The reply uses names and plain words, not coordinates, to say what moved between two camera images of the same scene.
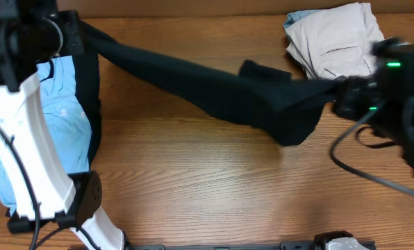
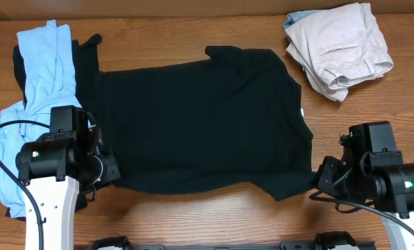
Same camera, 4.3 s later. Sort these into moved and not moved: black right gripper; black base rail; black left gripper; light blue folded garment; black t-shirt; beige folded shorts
Moved: black right gripper; black t-shirt; black left gripper
Not moved: beige folded shorts; black base rail; light blue folded garment
